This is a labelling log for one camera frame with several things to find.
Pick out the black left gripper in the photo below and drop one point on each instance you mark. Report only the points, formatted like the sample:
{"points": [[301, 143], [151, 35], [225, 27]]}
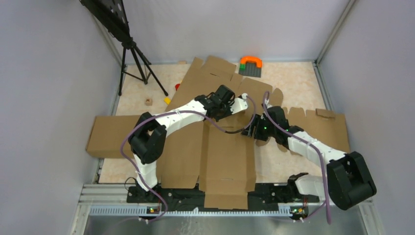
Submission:
{"points": [[229, 112]]}

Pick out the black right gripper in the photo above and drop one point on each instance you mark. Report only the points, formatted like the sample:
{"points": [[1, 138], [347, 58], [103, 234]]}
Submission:
{"points": [[257, 120]]}

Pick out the large cardboard box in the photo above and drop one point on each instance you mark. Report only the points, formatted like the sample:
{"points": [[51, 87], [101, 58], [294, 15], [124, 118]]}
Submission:
{"points": [[222, 165]]}

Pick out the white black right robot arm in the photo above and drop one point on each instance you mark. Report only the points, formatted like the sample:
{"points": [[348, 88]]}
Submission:
{"points": [[346, 179]]}

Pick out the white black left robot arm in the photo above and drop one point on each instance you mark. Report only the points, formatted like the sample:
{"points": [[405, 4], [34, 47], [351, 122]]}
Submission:
{"points": [[148, 137]]}

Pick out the folded brown cardboard box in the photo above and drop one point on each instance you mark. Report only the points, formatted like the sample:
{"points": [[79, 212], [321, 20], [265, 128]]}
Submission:
{"points": [[107, 135]]}

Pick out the flat cardboard blank underneath left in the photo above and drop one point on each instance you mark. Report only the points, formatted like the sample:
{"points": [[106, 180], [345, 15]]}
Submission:
{"points": [[204, 77]]}

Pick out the small yellow block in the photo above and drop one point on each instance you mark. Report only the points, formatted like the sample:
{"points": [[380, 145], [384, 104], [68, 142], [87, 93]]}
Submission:
{"points": [[167, 100]]}

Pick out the orange green grey toy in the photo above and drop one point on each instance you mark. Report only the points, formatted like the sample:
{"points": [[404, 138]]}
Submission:
{"points": [[250, 66]]}

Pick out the small wooden letter cube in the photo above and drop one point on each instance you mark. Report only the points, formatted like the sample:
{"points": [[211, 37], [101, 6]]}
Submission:
{"points": [[148, 102]]}

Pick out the flat cardboard blank at right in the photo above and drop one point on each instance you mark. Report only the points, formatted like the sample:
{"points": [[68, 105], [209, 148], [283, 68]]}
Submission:
{"points": [[324, 125]]}

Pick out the black tripod stand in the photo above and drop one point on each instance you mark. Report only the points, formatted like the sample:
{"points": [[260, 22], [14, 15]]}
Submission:
{"points": [[112, 14]]}

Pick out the aluminium frame rail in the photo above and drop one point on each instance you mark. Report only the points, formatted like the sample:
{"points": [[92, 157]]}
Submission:
{"points": [[103, 210]]}

